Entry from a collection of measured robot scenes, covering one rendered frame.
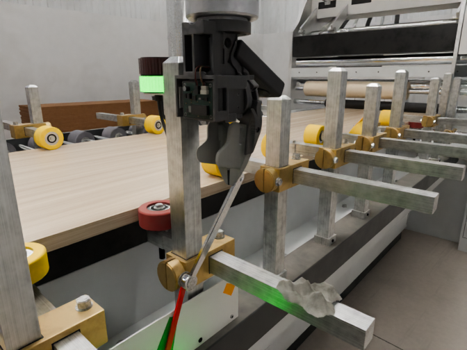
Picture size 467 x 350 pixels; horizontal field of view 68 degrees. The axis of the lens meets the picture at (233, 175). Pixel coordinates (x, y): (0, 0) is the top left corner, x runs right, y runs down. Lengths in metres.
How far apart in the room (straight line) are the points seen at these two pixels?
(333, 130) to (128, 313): 0.64
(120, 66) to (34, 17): 1.85
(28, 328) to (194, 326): 0.27
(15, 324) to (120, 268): 0.35
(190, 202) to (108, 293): 0.33
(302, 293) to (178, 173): 0.24
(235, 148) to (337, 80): 0.49
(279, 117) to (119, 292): 0.49
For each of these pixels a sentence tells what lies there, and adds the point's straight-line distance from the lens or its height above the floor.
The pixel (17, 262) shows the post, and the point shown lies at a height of 0.96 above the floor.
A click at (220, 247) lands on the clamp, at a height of 0.87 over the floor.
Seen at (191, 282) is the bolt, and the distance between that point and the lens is 0.55.
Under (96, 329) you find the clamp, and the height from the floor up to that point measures 0.84.
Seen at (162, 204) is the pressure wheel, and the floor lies 0.91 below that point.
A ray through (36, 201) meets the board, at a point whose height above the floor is 0.90.
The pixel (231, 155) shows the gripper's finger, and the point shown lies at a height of 1.05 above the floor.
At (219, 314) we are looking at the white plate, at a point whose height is 0.74.
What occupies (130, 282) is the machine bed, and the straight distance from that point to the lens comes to 0.81.
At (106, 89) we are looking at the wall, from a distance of 8.42.
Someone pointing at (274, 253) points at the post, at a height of 0.78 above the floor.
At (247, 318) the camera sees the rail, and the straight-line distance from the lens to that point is 0.73.
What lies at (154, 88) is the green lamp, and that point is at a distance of 0.53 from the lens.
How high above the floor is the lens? 1.15
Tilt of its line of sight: 16 degrees down
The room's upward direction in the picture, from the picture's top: straight up
